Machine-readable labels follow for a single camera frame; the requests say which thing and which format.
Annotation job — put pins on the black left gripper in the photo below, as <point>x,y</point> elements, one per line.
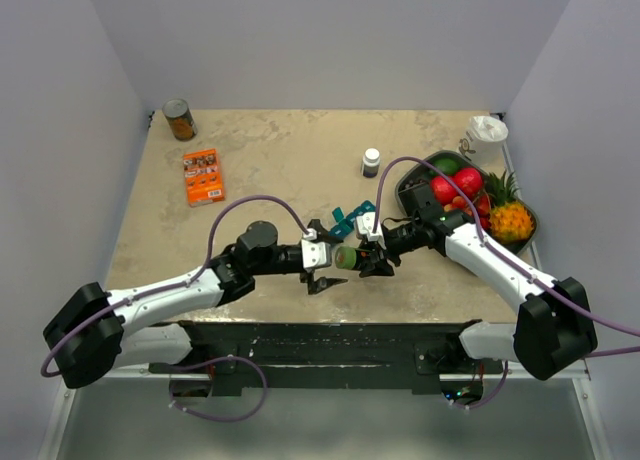
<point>319,284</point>

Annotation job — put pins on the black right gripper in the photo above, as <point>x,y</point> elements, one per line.
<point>379,258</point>

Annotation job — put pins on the green pill bottle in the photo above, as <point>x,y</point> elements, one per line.
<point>346,258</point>

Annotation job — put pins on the teal weekly pill organizer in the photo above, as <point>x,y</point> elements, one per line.
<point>345,223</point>

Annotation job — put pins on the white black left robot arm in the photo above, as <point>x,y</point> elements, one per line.
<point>86,337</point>

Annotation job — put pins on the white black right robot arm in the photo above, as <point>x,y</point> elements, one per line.
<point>552,328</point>

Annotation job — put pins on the red apple left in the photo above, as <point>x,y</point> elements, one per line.
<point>442,189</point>

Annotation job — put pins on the red apple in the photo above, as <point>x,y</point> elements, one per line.
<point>470,181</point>
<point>442,189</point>

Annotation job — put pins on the white cap pill bottle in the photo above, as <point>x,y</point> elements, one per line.
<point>370,163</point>

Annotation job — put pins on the grey fruit tray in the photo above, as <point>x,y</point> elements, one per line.
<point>409,191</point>

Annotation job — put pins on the strawberries in tray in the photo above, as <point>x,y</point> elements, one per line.
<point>475,207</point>

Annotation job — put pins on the green apple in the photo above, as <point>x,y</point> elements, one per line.
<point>448,166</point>

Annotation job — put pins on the red apple right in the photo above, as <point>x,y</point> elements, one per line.
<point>470,181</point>

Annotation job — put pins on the small pineapple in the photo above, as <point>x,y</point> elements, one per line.
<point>510,220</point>

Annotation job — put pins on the orange cardboard box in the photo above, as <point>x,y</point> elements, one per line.
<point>203,178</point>

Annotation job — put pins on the white paper cup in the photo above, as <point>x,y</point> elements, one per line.
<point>483,139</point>

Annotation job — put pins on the tin food can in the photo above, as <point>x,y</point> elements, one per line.
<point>180,119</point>

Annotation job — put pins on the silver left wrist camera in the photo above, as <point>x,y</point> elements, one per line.
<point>315,254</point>

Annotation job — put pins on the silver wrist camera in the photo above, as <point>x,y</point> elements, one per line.
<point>368,228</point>
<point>315,254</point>

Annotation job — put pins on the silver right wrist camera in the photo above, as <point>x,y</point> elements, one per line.
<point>368,228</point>

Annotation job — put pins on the black table edge rail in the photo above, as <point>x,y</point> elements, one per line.
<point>405,356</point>

